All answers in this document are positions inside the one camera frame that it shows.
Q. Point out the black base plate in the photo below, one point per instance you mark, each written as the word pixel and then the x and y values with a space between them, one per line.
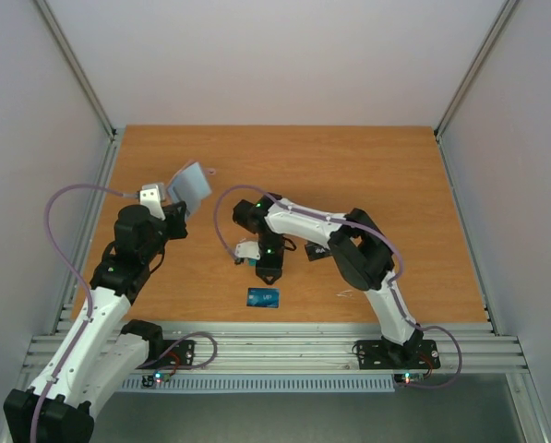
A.
pixel 182 354
pixel 376 355

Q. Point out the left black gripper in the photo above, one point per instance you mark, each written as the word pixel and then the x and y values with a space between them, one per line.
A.
pixel 175 212

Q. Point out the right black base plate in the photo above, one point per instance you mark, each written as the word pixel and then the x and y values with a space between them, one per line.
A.
pixel 376 355

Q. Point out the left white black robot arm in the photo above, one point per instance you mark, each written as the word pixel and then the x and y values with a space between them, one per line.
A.
pixel 62 403

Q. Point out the right controller board with LEDs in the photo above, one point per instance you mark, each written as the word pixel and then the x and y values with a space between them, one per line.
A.
pixel 410 378

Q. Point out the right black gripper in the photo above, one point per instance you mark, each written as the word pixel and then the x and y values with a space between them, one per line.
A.
pixel 269 270

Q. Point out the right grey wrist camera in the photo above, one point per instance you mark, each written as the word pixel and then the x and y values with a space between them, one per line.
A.
pixel 246 249

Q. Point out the grey slotted cable duct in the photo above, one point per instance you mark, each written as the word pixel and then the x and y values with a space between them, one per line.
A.
pixel 231 384

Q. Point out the left aluminium corner post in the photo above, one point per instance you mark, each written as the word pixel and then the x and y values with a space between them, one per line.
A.
pixel 54 27

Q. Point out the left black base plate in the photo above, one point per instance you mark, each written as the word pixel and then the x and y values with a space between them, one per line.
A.
pixel 182 354

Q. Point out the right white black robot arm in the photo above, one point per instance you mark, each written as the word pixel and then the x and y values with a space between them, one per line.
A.
pixel 360 253

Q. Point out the aluminium rail base frame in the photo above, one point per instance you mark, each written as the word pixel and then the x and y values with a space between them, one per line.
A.
pixel 327 348

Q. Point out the left controller board with LEDs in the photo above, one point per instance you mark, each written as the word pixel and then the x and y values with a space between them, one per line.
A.
pixel 157 379

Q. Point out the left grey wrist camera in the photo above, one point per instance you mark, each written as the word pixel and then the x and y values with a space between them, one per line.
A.
pixel 152 196

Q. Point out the controller board with leds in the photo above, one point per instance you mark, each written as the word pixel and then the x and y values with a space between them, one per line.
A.
pixel 410 378
pixel 157 379

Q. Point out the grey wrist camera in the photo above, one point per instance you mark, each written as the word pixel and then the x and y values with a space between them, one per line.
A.
pixel 246 249
pixel 152 196

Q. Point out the blue VIP credit card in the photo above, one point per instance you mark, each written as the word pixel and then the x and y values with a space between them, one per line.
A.
pixel 263 297

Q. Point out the pink leather card holder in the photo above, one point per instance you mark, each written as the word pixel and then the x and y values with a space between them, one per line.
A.
pixel 190 185

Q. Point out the right aluminium corner post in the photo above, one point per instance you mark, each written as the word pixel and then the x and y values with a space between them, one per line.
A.
pixel 504 16

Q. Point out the aluminium corner post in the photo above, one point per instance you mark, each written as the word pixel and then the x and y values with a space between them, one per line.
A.
pixel 54 27
pixel 504 16

